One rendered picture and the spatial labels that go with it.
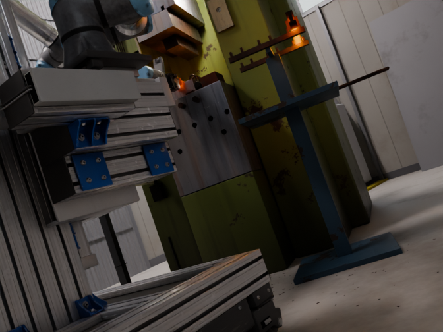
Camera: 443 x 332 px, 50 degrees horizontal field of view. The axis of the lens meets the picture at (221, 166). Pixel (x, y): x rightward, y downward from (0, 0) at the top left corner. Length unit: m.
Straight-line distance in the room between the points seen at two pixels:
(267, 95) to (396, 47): 3.21
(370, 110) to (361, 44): 0.76
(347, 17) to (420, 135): 1.62
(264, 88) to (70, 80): 1.50
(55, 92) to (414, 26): 4.74
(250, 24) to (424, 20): 3.19
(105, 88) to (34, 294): 0.49
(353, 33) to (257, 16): 3.46
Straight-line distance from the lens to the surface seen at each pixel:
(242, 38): 2.45
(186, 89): 2.36
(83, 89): 1.01
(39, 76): 0.97
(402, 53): 5.41
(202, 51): 2.88
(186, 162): 2.28
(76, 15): 1.33
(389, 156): 5.72
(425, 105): 5.28
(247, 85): 2.41
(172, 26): 2.44
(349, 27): 5.86
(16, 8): 1.95
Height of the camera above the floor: 0.37
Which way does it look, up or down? 4 degrees up
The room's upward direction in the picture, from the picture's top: 19 degrees counter-clockwise
